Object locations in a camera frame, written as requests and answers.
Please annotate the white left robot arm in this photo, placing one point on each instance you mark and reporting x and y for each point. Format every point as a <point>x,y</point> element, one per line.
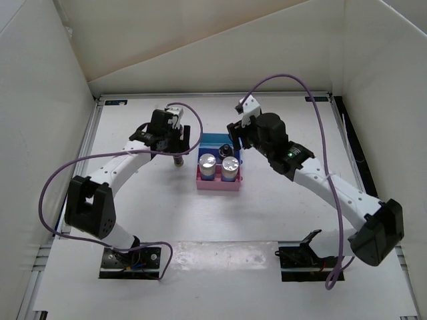
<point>90,204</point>

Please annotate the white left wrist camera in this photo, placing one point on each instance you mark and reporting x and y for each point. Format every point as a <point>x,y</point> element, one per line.
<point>175,114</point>

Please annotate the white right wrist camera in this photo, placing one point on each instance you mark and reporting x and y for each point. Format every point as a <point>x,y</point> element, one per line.
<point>247,108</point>

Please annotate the black-cap spice jar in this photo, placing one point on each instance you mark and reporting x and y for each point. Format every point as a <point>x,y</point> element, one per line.
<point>225,151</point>

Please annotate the dark blue organizer box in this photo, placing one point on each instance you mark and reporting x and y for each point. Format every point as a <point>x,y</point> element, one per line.
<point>214,152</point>

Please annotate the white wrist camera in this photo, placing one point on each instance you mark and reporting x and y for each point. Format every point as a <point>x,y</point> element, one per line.
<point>247,108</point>
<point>175,114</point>

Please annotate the silver-lid shaker bottle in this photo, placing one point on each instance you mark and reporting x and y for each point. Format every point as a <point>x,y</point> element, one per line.
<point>207,166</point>
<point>230,167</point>

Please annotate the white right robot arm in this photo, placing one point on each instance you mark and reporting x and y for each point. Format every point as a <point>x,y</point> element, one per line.
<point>379,226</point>

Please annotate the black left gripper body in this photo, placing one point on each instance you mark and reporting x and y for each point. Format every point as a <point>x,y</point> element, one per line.
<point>172,138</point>

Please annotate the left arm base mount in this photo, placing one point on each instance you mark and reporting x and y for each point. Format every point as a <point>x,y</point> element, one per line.
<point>144,265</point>

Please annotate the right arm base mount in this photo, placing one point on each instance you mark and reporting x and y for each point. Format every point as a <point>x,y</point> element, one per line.
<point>300,264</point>

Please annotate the light blue organizer box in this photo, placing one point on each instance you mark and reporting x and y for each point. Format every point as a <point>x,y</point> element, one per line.
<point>215,140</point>

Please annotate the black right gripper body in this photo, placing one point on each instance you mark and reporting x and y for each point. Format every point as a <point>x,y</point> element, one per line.
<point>263,148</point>

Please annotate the small black-lid pepper bottle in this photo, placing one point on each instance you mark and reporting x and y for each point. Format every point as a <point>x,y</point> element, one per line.
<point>178,161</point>

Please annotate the pink organizer box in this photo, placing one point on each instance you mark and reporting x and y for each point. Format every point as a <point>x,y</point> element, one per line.
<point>218,184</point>

